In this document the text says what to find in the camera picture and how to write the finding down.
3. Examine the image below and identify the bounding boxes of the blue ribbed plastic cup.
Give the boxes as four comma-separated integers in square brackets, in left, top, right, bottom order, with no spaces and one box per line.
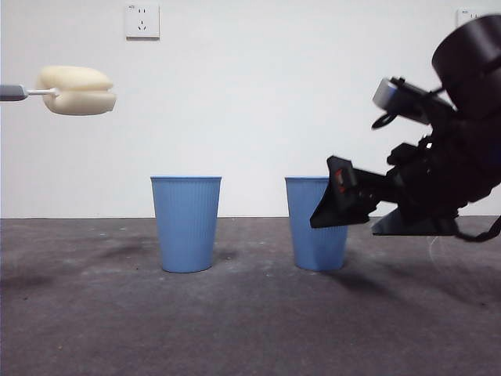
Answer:
[150,175,222,274]
[284,175,349,272]

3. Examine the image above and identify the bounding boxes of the grey-handled sponge cup brush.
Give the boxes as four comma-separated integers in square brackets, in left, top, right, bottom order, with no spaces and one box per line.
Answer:
[0,65,118,116]

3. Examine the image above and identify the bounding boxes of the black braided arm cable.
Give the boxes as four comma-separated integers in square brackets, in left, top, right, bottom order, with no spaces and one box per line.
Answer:
[453,214,501,243]

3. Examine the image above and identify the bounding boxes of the black camera cable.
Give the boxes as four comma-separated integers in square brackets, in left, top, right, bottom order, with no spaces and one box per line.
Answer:
[370,111,401,131]

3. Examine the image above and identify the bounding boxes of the pale grey right wrist camera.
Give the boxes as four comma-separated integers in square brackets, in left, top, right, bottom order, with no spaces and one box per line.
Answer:
[372,77,434,126]

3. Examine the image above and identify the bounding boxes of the black right camera mount bracket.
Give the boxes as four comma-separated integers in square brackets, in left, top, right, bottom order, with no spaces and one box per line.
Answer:
[393,76,459,118]

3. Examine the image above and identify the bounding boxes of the white wall socket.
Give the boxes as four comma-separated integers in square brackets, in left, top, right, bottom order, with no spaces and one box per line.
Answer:
[124,3,160,42]
[456,8,489,24]

